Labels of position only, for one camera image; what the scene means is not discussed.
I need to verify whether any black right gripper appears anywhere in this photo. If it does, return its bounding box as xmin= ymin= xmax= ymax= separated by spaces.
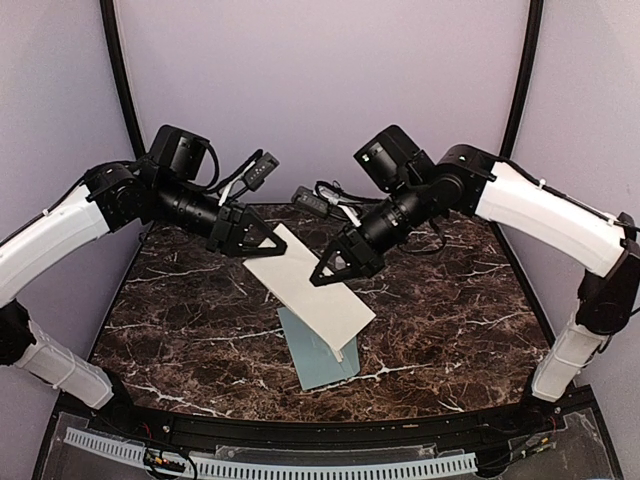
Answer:
xmin=308 ymin=176 xmax=431 ymax=285

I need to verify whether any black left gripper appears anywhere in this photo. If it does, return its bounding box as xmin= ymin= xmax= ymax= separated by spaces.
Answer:
xmin=153 ymin=174 xmax=288 ymax=257

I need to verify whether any spare gray paper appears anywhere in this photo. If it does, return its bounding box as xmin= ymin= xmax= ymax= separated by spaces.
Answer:
xmin=244 ymin=223 xmax=375 ymax=351

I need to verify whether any light blue paper envelope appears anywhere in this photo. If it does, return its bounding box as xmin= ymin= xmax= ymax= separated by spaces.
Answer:
xmin=278 ymin=307 xmax=360 ymax=391

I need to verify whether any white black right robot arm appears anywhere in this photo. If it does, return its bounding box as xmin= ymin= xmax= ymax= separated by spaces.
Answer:
xmin=310 ymin=125 xmax=639 ymax=434

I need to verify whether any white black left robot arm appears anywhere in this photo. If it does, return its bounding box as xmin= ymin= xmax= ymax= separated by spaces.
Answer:
xmin=1 ymin=125 xmax=287 ymax=436

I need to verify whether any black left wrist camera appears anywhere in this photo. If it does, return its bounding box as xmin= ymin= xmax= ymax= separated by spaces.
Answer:
xmin=242 ymin=150 xmax=280 ymax=192

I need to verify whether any black front table rail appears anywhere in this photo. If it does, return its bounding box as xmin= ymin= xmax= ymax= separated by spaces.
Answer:
xmin=91 ymin=403 xmax=557 ymax=452

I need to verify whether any white slotted cable duct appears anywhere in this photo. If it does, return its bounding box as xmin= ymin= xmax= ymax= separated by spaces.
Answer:
xmin=62 ymin=426 xmax=479 ymax=479

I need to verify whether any black left corner frame post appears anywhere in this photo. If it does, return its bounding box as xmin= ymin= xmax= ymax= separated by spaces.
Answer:
xmin=99 ymin=0 xmax=146 ymax=158

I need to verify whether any black corner frame post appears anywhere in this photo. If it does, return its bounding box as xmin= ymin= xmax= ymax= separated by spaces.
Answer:
xmin=499 ymin=0 xmax=544 ymax=158
xmin=99 ymin=0 xmax=146 ymax=158

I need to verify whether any black right corner frame post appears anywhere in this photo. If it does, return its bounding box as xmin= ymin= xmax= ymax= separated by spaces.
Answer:
xmin=499 ymin=0 xmax=544 ymax=158

